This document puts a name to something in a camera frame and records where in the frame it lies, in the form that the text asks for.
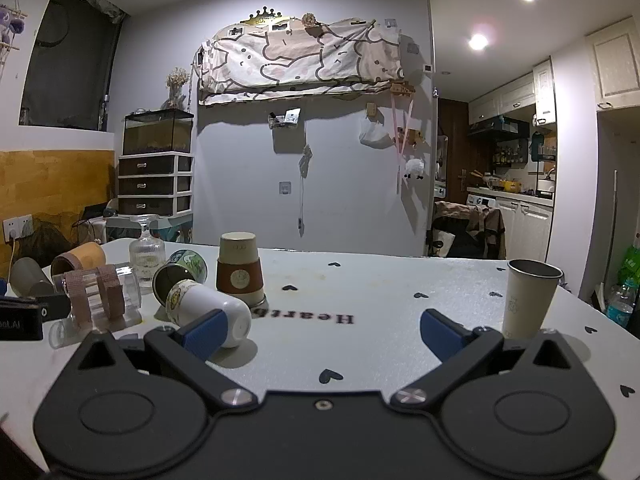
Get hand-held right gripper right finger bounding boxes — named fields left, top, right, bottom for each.
left=390, top=310, right=588, bottom=407

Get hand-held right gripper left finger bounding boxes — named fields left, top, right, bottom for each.
left=65, top=310, right=256, bottom=407

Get white cup with cartoon print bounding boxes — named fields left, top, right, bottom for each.
left=165, top=280, right=252, bottom=349

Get grey cup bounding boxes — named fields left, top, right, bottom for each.
left=9, top=257, right=57, bottom=299

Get green printed tin cup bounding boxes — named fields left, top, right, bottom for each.
left=152, top=249, right=209, bottom=307

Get paper cup with brown sleeve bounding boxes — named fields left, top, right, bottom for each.
left=215, top=232, right=266, bottom=307

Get cream cup with metal rim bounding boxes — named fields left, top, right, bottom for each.
left=501, top=258, right=565, bottom=342

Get clear glass with pink bands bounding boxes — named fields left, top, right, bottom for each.
left=50, top=263, right=144, bottom=348

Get ribbed clear stemmed glass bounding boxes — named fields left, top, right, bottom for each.
left=128, top=214, right=166, bottom=295

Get chair with draped clothes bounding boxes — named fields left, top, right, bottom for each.
left=426, top=201, right=507, bottom=260

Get white lower kitchen cabinet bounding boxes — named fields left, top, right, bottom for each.
left=496, top=198, right=555, bottom=261

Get white and dark drawer unit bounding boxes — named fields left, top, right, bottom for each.
left=117, top=152, right=194, bottom=217

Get clear water bottle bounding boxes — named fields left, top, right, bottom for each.
left=606, top=282, right=640, bottom=330

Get green plastic bottle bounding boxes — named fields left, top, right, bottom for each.
left=616, top=234, right=640, bottom=291

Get glass fish tank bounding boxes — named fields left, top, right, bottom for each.
left=122, top=108, right=195, bottom=156

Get white plastic bag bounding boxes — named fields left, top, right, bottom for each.
left=358, top=113, right=391, bottom=150

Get white upper kitchen cabinets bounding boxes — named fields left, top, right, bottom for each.
left=468, top=58, right=558, bottom=128

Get dried flower bouquet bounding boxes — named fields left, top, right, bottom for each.
left=165, top=67, right=191, bottom=109

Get purple hanging decoration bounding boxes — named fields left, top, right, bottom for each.
left=0, top=4, right=28, bottom=52

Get tall white cupboard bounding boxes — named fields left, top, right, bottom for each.
left=584, top=16, right=640, bottom=113

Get gold crown decoration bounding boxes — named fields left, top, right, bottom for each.
left=240, top=8, right=291, bottom=26

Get white wall socket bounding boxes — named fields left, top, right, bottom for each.
left=2, top=214, right=34, bottom=241

